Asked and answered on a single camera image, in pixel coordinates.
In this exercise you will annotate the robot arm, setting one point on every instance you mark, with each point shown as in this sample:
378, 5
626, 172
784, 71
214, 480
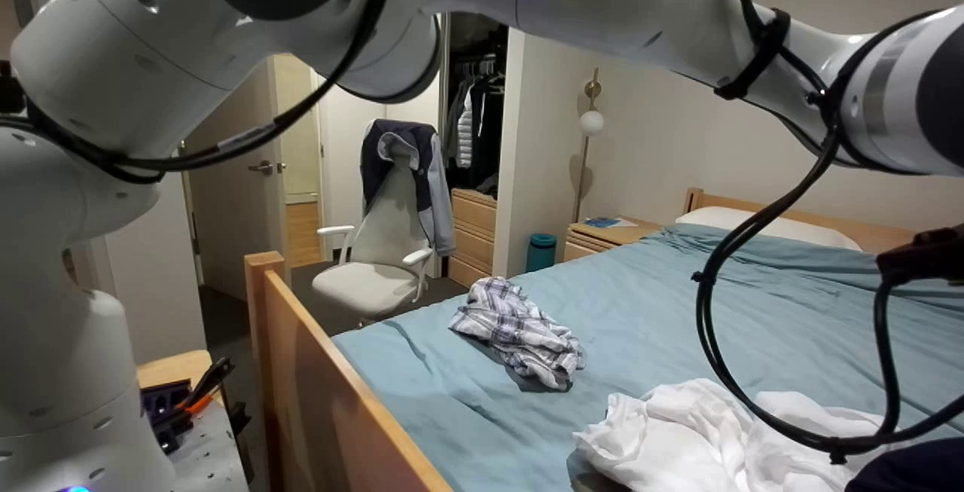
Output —
151, 47

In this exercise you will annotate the row of hanging clothes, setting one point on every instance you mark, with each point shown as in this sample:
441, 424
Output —
474, 130

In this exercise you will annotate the blue white plaid garment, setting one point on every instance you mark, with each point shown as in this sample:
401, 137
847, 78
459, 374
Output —
520, 330

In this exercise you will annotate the pile of white clothes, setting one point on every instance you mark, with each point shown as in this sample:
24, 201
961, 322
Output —
678, 439

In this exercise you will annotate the dark blue garment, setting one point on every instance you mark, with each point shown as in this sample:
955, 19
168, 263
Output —
915, 469

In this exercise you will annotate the wooden dresser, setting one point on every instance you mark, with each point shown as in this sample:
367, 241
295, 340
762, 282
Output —
473, 239

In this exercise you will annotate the navy and grey jacket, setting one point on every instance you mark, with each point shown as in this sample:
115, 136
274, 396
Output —
433, 198

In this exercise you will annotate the teal waste bin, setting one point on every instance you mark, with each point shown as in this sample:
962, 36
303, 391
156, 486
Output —
541, 252

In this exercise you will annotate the blue book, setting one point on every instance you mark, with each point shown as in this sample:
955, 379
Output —
600, 222

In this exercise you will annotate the white office chair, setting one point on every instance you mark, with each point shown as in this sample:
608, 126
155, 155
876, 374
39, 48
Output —
376, 281

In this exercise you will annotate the wooden nightstand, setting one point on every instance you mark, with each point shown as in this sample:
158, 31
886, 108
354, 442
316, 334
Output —
602, 239

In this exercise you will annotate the brass floor lamp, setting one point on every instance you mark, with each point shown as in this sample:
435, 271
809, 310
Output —
591, 122

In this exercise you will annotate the light blue bed sheet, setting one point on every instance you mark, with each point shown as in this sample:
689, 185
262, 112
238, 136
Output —
648, 311

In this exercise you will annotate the wooden bed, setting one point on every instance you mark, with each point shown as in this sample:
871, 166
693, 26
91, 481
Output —
316, 394

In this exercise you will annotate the white pillow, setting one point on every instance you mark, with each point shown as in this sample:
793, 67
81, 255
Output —
723, 218

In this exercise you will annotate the white door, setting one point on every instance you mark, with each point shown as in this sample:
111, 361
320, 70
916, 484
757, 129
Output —
233, 213

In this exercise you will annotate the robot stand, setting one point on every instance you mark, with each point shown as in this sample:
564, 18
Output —
211, 454

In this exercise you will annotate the black and orange clamp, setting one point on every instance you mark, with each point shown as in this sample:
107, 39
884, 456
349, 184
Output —
169, 405

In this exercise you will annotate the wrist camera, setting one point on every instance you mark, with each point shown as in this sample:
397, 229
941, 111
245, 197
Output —
926, 255

